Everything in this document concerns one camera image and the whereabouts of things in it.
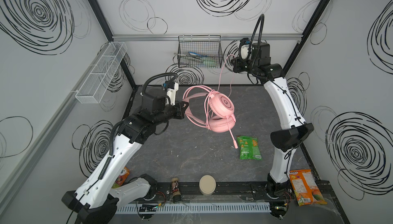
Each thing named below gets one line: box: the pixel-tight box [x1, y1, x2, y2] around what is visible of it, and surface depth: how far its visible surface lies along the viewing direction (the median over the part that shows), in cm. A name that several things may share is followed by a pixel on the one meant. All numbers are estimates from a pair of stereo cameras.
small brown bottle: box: [171, 176, 181, 204], surface depth 73 cm
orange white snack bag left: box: [112, 166, 130, 189], surface depth 79 cm
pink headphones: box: [182, 84, 238, 149], surface depth 56 cm
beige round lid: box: [199, 174, 217, 196], surface depth 72 cm
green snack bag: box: [236, 135, 263, 161], surface depth 86 cm
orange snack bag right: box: [289, 168, 328, 207], surface depth 74 cm
